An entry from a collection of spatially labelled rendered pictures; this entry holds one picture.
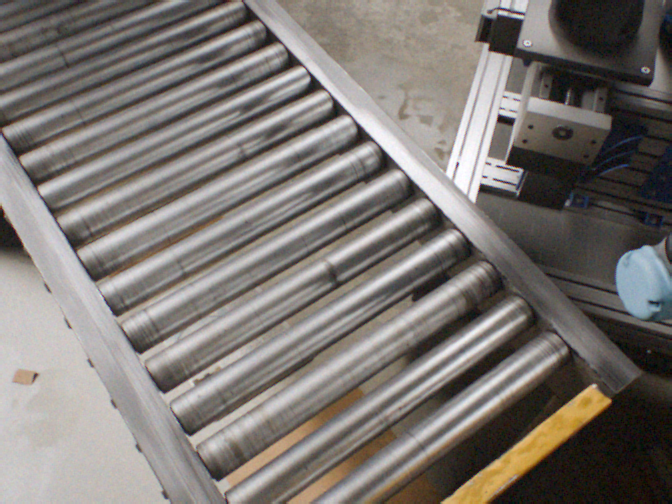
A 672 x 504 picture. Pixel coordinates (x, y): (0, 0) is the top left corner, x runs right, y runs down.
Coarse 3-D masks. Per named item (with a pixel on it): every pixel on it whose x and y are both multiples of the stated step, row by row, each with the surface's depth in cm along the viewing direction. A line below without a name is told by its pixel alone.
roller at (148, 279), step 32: (352, 160) 101; (384, 160) 103; (288, 192) 98; (320, 192) 99; (224, 224) 94; (256, 224) 95; (160, 256) 92; (192, 256) 92; (224, 256) 95; (128, 288) 89; (160, 288) 91
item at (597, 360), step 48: (240, 0) 119; (288, 48) 113; (336, 96) 108; (384, 144) 103; (432, 192) 99; (480, 240) 95; (528, 288) 91; (528, 336) 94; (576, 336) 87; (576, 384) 90; (624, 384) 84
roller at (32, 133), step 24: (192, 48) 112; (216, 48) 113; (240, 48) 114; (144, 72) 109; (168, 72) 110; (192, 72) 112; (96, 96) 106; (120, 96) 107; (144, 96) 109; (24, 120) 103; (48, 120) 103; (72, 120) 105; (96, 120) 107; (24, 144) 102
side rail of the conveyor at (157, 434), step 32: (0, 160) 99; (0, 192) 96; (32, 192) 96; (32, 224) 93; (32, 256) 91; (64, 256) 91; (64, 288) 88; (96, 288) 89; (64, 320) 88; (96, 320) 86; (96, 352) 84; (128, 352) 84; (128, 384) 82; (128, 416) 80; (160, 416) 80; (160, 448) 78; (192, 448) 78; (160, 480) 76; (192, 480) 76
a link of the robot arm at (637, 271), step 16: (624, 256) 69; (640, 256) 67; (656, 256) 66; (624, 272) 69; (640, 272) 67; (656, 272) 65; (624, 288) 70; (640, 288) 67; (656, 288) 65; (624, 304) 71; (640, 304) 68; (656, 304) 66; (656, 320) 67
